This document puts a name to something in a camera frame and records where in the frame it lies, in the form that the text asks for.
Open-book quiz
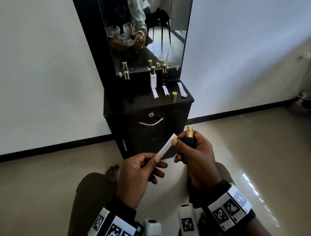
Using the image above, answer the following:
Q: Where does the person's left hand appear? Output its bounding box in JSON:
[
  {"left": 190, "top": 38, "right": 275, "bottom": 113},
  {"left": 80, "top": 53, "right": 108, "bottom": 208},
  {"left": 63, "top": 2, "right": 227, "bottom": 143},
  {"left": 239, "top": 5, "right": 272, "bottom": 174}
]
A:
[{"left": 116, "top": 153, "right": 168, "bottom": 210}]

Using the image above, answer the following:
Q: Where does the person's right hand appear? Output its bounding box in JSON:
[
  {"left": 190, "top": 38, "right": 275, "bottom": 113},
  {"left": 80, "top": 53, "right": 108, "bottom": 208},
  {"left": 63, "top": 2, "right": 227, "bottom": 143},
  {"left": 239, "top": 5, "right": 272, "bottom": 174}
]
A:
[{"left": 172, "top": 131, "right": 223, "bottom": 191}]

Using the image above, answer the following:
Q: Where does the black perfume bottle gold sprayer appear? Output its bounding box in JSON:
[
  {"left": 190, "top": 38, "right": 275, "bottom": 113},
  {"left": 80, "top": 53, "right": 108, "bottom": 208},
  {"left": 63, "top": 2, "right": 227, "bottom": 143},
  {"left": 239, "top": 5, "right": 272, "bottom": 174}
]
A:
[{"left": 182, "top": 126, "right": 196, "bottom": 164}]

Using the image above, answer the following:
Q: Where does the person's right forearm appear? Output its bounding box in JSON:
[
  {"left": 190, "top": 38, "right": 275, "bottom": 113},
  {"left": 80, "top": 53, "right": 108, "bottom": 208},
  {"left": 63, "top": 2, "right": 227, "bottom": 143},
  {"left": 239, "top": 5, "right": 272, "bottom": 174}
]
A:
[{"left": 188, "top": 179, "right": 270, "bottom": 236}]

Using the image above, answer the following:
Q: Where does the person's left forearm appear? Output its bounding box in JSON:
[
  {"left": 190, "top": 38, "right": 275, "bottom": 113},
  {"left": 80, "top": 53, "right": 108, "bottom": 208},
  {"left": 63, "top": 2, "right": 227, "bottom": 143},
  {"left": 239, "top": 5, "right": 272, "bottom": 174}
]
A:
[{"left": 104, "top": 195, "right": 139, "bottom": 236}]

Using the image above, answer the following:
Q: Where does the black dresser cabinet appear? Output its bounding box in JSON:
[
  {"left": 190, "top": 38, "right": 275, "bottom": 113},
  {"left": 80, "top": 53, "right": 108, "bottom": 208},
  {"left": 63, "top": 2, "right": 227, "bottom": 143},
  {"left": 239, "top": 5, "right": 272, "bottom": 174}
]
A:
[{"left": 73, "top": 0, "right": 195, "bottom": 160}]

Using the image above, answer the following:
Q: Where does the person's foot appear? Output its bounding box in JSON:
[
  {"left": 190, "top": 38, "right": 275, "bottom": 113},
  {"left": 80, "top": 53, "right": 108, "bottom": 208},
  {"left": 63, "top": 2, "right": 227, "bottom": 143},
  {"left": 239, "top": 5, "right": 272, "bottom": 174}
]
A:
[{"left": 105, "top": 165, "right": 120, "bottom": 182}]

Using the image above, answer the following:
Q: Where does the stack of white paper strips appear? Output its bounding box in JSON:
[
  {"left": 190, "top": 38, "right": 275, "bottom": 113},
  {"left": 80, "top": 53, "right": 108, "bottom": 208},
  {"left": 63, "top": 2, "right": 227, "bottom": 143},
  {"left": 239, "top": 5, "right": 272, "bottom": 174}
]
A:
[{"left": 177, "top": 82, "right": 188, "bottom": 98}]

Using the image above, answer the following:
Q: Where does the left wrist marker band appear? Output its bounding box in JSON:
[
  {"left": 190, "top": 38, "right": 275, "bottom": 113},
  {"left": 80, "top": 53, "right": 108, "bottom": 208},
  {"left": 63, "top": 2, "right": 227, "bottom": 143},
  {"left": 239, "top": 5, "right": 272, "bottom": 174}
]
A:
[{"left": 87, "top": 207, "right": 146, "bottom": 236}]

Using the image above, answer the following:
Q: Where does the wrist marker band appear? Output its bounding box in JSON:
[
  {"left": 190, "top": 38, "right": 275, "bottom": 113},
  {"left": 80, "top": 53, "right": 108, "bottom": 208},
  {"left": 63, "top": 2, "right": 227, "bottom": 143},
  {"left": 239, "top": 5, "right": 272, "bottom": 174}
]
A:
[
  {"left": 87, "top": 207, "right": 146, "bottom": 236},
  {"left": 208, "top": 183, "right": 253, "bottom": 231}
]

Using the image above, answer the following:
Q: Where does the white perfume bottle gold cap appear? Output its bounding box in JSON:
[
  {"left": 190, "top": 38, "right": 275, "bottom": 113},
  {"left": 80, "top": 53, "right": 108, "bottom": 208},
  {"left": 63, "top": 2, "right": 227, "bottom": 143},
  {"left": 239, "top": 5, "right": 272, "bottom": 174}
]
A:
[{"left": 150, "top": 66, "right": 157, "bottom": 89}]

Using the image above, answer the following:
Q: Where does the slim black perfume bottle gold cap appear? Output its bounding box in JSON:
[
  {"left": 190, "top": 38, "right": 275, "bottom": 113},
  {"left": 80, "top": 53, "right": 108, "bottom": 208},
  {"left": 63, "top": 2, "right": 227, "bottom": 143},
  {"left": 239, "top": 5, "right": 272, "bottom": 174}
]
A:
[{"left": 161, "top": 64, "right": 169, "bottom": 86}]

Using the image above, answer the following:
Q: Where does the person's left leg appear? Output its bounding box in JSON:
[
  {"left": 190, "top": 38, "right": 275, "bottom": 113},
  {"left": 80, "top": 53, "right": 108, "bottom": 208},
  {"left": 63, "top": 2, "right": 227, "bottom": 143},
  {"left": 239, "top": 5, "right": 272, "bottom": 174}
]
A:
[{"left": 69, "top": 172, "right": 120, "bottom": 236}]

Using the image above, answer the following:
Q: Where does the right wrist marker band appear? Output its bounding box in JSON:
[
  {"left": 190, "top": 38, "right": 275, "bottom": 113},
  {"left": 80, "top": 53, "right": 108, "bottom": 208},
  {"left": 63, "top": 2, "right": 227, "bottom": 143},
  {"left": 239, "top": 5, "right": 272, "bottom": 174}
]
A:
[{"left": 208, "top": 183, "right": 253, "bottom": 231}]

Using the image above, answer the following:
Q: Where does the wide black perfume bottle gold cap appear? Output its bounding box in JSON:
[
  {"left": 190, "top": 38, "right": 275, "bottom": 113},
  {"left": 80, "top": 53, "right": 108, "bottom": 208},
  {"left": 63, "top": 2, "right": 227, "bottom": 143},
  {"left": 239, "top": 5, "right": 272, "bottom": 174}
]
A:
[{"left": 123, "top": 71, "right": 133, "bottom": 98}]

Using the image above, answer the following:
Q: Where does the dresser mirror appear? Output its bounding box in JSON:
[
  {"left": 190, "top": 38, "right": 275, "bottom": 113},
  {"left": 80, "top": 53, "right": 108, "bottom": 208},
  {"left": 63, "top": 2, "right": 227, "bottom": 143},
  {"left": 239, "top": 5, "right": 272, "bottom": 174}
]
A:
[{"left": 98, "top": 0, "right": 193, "bottom": 74}]

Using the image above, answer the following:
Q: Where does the silver drawer handle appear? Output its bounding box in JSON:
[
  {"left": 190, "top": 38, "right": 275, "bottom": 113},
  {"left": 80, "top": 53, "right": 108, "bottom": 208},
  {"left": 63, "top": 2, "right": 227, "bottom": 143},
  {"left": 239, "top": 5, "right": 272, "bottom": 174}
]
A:
[{"left": 138, "top": 118, "right": 164, "bottom": 126}]

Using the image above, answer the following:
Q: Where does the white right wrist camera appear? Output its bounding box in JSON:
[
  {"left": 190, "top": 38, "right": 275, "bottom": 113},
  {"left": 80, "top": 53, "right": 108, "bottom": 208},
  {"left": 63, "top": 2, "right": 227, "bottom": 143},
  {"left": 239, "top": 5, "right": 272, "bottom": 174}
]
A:
[{"left": 177, "top": 204, "right": 196, "bottom": 236}]

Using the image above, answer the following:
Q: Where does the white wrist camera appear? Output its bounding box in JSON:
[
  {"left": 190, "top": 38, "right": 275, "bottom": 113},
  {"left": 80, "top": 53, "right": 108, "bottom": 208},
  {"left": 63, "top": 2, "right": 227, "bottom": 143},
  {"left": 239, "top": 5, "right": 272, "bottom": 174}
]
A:
[
  {"left": 177, "top": 204, "right": 196, "bottom": 236},
  {"left": 142, "top": 219, "right": 163, "bottom": 236}
]

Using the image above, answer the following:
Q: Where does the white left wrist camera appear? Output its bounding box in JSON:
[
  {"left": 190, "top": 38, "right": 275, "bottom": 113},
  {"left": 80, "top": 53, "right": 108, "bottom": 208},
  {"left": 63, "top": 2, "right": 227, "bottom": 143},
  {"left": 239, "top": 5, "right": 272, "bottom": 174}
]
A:
[{"left": 142, "top": 219, "right": 163, "bottom": 236}]

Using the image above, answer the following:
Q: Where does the dark bundle with white cable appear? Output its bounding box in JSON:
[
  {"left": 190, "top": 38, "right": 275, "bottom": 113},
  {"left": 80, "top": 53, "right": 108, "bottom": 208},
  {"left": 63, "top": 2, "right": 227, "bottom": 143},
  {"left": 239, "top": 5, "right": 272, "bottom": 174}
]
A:
[{"left": 286, "top": 91, "right": 311, "bottom": 116}]

